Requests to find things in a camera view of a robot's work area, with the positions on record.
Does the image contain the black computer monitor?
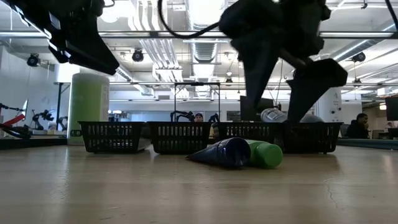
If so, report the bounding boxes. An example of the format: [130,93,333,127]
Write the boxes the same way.
[239,95,275,122]
[385,96,398,123]

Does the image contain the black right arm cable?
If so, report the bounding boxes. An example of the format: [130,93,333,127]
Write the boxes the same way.
[157,0,224,40]

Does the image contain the green travel bottle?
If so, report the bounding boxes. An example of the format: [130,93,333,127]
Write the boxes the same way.
[246,139,284,170]

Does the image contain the long ceiling light fixture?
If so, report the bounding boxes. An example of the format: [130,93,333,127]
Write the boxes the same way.
[0,30,398,40]

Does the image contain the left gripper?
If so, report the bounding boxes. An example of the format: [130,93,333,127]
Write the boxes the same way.
[9,0,121,76]

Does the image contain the white round column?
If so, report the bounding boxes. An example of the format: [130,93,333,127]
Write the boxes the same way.
[313,86,343,124]

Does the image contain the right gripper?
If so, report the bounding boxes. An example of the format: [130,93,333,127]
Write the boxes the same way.
[218,0,349,123]

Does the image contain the black plastic slotted basket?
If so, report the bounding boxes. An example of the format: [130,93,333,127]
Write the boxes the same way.
[281,121,344,155]
[147,121,213,156]
[216,121,283,155]
[77,121,152,154]

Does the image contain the dark blue squeeze tube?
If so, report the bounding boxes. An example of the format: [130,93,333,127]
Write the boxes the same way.
[185,137,252,169]

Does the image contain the silver ceiling air duct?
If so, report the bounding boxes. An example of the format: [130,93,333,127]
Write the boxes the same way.
[185,0,229,98]
[329,39,379,63]

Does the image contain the black aluminium table frame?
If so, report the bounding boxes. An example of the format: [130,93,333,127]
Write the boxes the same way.
[0,134,398,151]

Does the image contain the black background station frame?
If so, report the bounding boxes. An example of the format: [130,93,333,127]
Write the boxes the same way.
[55,82,71,131]

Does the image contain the green wipes canister white lid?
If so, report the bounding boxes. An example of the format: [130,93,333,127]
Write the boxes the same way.
[67,72,111,146]

